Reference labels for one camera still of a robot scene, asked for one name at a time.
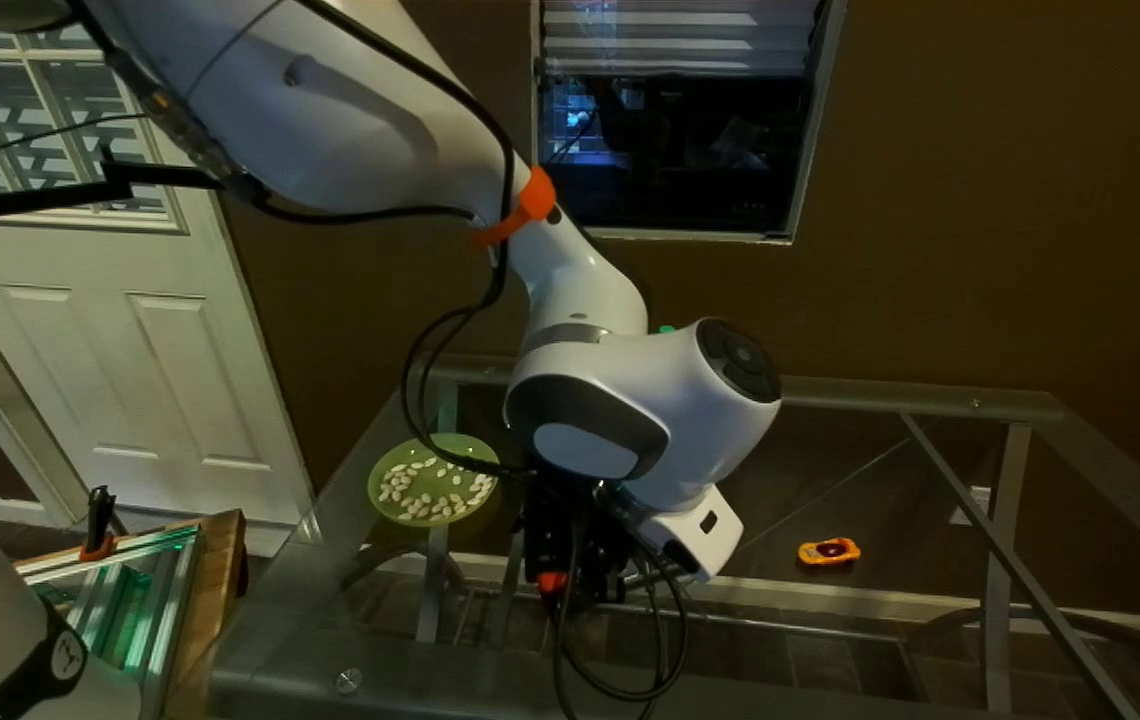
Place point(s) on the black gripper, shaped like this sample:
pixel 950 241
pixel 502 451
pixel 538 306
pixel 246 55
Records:
pixel 575 540

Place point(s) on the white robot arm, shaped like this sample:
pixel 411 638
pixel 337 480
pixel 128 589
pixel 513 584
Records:
pixel 346 114

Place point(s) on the green plate with seeds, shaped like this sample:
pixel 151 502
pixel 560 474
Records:
pixel 427 490

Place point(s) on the orange tape measure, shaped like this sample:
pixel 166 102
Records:
pixel 829 553

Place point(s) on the dark window with blinds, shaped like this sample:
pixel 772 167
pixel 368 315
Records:
pixel 680 118

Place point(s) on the wooden crate with glass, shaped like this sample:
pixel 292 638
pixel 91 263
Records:
pixel 155 610

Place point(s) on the white panel door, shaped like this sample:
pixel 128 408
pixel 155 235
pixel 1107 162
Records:
pixel 128 323

